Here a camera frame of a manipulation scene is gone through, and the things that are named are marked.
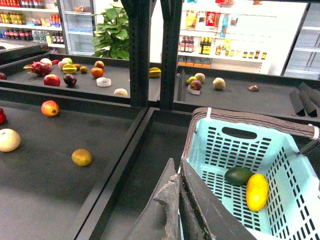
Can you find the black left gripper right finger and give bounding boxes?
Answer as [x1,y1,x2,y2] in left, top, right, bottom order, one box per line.
[179,159,255,240]

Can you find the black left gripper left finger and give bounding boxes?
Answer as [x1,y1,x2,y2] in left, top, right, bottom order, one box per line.
[124,158,181,240]

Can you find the green avocado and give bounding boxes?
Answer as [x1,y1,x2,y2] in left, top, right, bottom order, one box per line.
[224,167,254,186]

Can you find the yellow mango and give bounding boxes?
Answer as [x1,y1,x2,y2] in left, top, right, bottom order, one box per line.
[246,173,268,212]

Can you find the light blue plastic basket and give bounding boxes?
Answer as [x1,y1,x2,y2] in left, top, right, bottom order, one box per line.
[182,116,320,240]

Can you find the brown basket handle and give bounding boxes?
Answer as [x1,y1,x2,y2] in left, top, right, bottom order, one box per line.
[181,107,320,159]

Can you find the brown kiwi fruit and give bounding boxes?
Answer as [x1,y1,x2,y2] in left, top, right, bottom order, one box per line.
[71,148,92,167]

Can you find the black triangular divider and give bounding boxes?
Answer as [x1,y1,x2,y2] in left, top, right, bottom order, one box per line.
[298,91,318,117]
[289,90,306,117]

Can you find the yellow star fruit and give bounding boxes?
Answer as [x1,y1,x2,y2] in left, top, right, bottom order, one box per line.
[149,67,162,78]

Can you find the red yellow apple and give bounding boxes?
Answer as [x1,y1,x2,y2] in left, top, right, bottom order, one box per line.
[41,100,60,117]

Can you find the white goods shelf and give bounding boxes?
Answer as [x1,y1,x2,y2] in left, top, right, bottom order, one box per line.
[177,0,308,76]

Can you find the green potted plant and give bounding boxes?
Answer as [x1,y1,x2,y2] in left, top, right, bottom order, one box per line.
[91,1,130,60]

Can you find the pink dragon fruit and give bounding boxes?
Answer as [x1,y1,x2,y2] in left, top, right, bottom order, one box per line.
[23,61,52,77]

